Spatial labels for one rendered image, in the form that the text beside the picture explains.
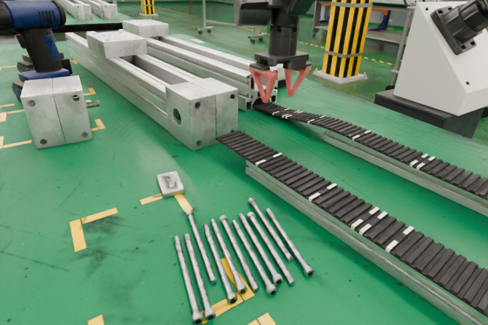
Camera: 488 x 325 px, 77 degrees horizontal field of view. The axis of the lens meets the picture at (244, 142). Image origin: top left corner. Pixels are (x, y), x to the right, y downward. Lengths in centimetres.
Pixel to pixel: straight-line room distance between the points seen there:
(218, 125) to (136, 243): 26
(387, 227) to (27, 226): 42
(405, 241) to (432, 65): 59
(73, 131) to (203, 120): 24
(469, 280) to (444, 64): 60
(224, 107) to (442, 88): 54
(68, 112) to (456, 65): 82
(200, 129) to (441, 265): 38
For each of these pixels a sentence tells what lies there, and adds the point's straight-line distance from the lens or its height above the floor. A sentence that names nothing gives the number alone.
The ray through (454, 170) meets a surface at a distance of 54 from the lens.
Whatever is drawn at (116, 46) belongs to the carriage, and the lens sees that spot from 88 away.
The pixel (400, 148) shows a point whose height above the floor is 81.
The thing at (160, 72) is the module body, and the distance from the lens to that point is 77.
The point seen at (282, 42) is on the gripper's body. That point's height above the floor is 94.
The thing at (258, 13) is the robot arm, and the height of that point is 99.
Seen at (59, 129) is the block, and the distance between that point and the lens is 63.
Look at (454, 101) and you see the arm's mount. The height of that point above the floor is 81.
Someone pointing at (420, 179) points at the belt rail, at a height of 79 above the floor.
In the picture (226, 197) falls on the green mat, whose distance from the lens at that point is 44.
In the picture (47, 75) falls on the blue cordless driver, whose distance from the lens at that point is 85.
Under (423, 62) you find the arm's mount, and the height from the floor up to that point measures 88.
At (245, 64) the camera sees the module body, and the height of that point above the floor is 86.
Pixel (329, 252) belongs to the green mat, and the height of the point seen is 78.
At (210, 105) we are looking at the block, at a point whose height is 86.
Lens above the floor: 105
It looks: 28 degrees down
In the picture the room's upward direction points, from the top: 2 degrees clockwise
